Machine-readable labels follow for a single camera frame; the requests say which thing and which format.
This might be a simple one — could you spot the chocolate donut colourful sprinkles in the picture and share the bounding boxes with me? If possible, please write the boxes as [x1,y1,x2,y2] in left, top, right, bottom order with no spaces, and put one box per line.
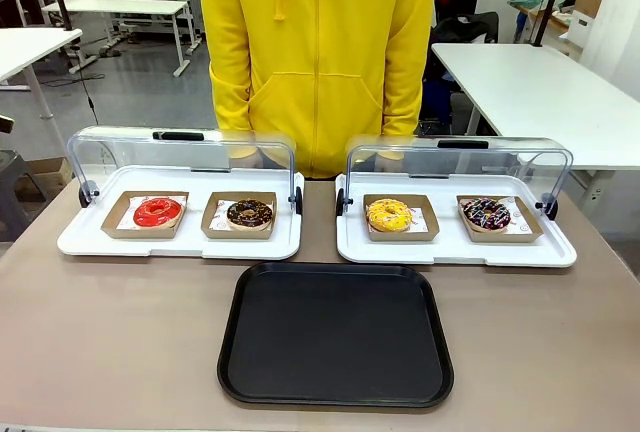
[460,196,512,233]

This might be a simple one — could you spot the flat brown cardboard box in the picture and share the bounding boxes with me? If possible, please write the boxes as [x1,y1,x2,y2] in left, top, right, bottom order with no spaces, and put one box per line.
[22,156,74,196]

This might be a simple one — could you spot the red glazed donut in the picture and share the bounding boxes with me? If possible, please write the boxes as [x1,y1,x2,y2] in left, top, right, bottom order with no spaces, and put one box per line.
[133,200,184,230]

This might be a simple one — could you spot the black backpack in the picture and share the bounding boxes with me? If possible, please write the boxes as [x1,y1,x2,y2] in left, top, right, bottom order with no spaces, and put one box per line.
[432,11,501,46]

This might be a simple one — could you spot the thin black floor cable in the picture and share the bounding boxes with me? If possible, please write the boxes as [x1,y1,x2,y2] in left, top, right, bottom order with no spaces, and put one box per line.
[47,44,101,124]

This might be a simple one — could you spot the grey plastic stool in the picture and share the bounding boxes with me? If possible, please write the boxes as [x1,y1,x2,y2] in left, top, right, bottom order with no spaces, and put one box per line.
[0,149,51,243]

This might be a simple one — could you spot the brown cardboard donut box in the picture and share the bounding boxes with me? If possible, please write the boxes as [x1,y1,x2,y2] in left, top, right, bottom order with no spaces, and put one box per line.
[100,190,190,240]
[362,193,441,244]
[455,194,545,245]
[200,190,279,242]

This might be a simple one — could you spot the white storage box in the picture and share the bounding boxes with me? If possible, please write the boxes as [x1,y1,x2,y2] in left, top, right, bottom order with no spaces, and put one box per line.
[558,9,596,61]

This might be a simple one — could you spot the white printed paper liner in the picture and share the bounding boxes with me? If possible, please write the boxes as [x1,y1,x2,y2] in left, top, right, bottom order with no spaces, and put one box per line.
[459,195,531,234]
[367,199,432,236]
[212,199,276,232]
[116,195,189,231]

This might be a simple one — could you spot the yellow glazed donut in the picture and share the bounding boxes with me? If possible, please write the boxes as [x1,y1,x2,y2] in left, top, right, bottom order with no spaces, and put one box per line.
[366,196,414,233]

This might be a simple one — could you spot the large white table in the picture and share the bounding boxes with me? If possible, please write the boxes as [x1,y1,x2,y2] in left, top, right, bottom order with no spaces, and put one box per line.
[430,41,640,173]

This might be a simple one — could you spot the person in yellow hoodie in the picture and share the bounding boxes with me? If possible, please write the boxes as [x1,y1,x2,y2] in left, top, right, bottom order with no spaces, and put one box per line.
[199,0,439,181]

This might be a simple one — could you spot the dark blue office chair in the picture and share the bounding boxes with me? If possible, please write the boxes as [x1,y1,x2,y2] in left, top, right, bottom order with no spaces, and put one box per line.
[422,51,476,126]

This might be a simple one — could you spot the chocolate donut golden sprinkles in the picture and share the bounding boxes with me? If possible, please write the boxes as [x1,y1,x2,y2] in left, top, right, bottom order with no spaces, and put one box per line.
[225,198,275,231]

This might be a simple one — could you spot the clear display lid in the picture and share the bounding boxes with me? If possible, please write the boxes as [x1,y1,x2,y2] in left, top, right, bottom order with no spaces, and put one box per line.
[335,132,574,221]
[66,125,305,216]

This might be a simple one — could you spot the black plastic serving tray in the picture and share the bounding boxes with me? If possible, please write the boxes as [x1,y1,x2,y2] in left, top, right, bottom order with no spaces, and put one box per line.
[216,260,455,409]

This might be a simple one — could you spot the green sheet on desk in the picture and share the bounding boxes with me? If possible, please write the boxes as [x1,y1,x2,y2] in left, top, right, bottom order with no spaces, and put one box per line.
[508,0,581,9]

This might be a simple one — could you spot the low white bench table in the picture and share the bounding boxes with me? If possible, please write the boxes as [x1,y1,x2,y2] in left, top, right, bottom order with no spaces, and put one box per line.
[42,0,190,78]

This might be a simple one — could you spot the white table grey leg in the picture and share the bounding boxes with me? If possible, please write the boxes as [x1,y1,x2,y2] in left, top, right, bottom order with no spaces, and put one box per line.
[0,26,84,121]

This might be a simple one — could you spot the white display tray base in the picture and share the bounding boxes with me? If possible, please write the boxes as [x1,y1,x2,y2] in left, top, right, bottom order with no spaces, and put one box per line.
[56,164,305,261]
[334,171,579,268]

